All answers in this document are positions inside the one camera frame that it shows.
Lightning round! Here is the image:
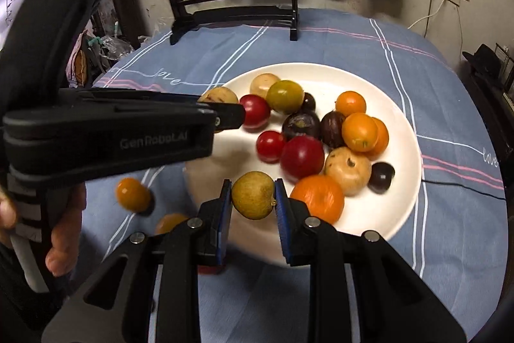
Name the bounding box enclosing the green-yellow tomato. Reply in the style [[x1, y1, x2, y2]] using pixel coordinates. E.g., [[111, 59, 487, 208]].
[[266, 80, 305, 115]]

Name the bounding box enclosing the small red tomato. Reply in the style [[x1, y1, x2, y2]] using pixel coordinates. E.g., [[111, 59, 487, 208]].
[[256, 130, 287, 163]]

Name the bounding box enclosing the black hat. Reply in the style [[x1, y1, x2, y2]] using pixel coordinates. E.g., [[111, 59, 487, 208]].
[[462, 44, 502, 84]]

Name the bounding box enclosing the large red tomato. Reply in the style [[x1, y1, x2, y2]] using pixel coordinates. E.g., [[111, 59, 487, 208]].
[[280, 136, 326, 180]]

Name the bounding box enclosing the person's left hand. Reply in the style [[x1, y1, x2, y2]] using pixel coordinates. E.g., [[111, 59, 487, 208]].
[[0, 182, 87, 276]]

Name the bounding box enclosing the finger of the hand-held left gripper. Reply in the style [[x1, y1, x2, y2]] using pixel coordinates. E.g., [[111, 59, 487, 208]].
[[60, 87, 217, 113], [114, 103, 246, 132]]

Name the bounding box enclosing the white power cable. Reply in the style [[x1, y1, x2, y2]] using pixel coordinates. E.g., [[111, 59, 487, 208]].
[[407, 0, 446, 30]]

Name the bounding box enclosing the dark wooden cabinet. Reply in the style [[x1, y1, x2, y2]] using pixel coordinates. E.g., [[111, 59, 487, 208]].
[[90, 0, 153, 54]]

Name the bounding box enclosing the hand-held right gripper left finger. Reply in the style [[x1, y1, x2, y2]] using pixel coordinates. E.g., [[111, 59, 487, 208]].
[[42, 179, 234, 343]]

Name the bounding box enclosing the clear plastic bag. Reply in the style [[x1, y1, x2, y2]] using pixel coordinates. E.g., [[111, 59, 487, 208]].
[[94, 35, 135, 60]]

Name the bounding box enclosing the dark purple fruit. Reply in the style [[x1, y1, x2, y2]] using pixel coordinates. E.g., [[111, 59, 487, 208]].
[[282, 112, 322, 140]]

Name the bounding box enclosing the dark brown fruit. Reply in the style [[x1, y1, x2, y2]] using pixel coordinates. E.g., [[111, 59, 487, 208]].
[[320, 111, 347, 149]]

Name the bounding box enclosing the white round plate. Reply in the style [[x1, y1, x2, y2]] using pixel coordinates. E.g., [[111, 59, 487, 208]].
[[182, 63, 422, 268]]

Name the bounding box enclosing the large tan fruit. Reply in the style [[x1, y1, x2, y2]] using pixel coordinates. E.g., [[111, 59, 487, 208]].
[[324, 147, 373, 197]]

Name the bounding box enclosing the yellow-green round fruit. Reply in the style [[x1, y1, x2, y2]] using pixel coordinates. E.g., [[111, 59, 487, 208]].
[[231, 171, 276, 220]]

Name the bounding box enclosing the blue striped blanket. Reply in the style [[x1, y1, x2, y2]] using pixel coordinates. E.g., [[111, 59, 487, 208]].
[[72, 7, 507, 343]]

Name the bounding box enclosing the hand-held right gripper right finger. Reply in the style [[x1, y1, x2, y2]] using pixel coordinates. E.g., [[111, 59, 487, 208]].
[[274, 178, 468, 343]]

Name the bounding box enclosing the black desk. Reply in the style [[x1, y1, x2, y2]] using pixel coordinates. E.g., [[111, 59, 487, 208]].
[[466, 66, 514, 135]]

